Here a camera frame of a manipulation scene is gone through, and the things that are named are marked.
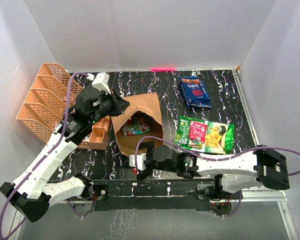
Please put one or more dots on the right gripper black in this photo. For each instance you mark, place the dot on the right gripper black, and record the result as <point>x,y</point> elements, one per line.
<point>151,146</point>

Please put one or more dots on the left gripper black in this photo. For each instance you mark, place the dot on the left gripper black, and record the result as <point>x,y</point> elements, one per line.
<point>119,104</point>

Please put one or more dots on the brown paper bag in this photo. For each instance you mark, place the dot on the brown paper bag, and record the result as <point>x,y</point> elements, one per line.
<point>146,105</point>

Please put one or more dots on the teal foxs candy bag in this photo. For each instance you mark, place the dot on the teal foxs candy bag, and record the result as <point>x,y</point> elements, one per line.
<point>136,126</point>

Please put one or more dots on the red snack packet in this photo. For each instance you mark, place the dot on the red snack packet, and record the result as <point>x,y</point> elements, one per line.
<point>197,131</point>

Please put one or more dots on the blue burts chips packet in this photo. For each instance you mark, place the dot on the blue burts chips packet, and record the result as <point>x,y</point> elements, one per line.
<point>194,92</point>

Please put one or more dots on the green snack packet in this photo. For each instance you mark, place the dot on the green snack packet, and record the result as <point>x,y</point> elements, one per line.
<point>219,137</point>

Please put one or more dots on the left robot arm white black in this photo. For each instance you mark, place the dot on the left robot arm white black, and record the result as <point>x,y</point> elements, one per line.
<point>31,193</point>

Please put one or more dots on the pink tape strip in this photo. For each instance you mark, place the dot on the pink tape strip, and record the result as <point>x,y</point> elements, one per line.
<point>163,69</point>

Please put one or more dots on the orange plastic file organizer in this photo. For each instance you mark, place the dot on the orange plastic file organizer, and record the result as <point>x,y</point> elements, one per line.
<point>45,103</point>

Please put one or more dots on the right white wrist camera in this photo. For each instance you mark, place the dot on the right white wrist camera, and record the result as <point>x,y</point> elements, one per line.
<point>137,164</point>

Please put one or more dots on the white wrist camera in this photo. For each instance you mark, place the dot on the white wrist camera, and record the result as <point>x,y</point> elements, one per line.
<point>100,81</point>
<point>137,164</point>

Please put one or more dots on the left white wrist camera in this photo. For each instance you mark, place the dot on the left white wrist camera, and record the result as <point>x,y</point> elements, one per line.
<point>100,81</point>

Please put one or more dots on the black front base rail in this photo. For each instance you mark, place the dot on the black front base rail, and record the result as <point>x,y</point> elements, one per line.
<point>162,194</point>

